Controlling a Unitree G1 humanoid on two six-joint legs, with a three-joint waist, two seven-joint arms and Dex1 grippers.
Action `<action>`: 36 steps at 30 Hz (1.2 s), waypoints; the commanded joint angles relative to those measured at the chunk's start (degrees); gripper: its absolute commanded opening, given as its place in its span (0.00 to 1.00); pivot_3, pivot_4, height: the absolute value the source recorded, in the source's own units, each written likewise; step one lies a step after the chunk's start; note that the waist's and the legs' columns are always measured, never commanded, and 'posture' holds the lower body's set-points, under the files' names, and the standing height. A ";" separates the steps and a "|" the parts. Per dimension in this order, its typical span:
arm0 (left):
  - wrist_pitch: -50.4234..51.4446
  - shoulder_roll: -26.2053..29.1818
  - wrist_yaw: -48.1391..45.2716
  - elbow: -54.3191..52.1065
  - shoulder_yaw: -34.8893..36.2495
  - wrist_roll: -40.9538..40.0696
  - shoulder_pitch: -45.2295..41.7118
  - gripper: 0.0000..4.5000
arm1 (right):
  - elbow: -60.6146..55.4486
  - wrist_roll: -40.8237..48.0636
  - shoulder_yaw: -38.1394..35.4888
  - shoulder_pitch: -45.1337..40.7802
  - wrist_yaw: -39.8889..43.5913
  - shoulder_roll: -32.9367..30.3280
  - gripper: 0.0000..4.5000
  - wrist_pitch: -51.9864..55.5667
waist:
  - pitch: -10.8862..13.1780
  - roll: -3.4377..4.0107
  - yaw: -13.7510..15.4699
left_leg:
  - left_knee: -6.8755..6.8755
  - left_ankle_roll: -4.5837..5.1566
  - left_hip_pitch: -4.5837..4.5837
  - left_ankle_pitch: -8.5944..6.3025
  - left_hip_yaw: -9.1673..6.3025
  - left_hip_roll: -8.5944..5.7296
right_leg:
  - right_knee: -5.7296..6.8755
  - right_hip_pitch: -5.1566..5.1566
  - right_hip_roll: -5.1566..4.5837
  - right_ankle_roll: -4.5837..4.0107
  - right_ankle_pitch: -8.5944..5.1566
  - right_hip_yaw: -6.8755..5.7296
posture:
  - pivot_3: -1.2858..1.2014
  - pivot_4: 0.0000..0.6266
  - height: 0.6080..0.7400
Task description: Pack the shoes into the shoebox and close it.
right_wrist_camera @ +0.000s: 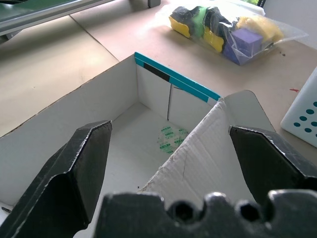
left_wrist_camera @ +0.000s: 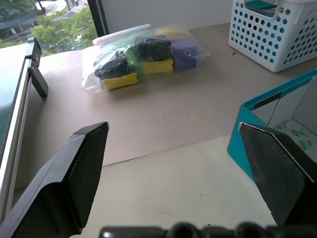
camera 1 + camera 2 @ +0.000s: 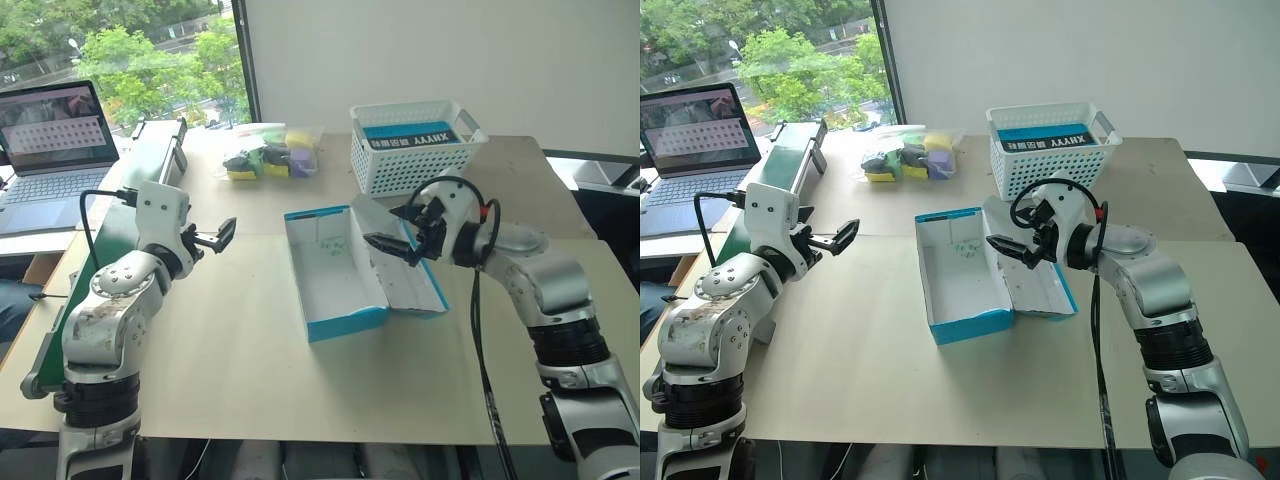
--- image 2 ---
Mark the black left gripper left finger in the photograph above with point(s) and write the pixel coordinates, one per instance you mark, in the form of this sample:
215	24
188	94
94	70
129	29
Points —
74	178

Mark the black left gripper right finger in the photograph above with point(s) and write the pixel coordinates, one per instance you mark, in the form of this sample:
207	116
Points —
277	173

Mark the teal cardboard box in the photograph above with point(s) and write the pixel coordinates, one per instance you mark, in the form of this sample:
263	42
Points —
272	109

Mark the brown cardboard table mat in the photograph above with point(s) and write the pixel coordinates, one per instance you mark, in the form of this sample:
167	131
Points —
148	106

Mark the white perforated plastic basket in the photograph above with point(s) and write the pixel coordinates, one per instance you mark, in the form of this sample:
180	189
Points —
270	34

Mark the clear plastic bag of erasers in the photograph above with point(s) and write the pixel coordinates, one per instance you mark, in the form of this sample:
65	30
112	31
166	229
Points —
146	59

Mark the purple block in bag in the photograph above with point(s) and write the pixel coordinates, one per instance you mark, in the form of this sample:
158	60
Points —
184	55

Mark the black window frame post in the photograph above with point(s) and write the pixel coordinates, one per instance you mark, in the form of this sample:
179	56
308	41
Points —
98	17

